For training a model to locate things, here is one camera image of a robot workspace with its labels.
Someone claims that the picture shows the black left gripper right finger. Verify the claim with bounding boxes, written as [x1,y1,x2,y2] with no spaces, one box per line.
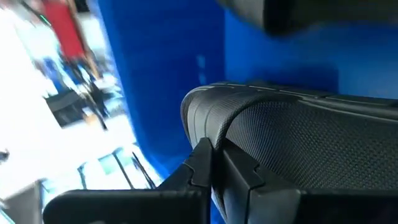
[213,139,398,224]

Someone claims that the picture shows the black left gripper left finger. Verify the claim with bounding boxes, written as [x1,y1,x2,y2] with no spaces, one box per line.
[42,136,215,224]

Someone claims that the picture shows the black rubber slide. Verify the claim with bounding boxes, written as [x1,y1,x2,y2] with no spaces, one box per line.
[180,81,398,219]

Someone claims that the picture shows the blue plastic bin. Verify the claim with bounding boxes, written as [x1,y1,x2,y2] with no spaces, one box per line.
[86,0,398,224]

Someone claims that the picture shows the dark background box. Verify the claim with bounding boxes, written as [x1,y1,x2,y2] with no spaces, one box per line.
[44,89,95,129]

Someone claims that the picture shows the person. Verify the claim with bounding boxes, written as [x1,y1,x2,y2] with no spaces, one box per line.
[18,0,109,131]

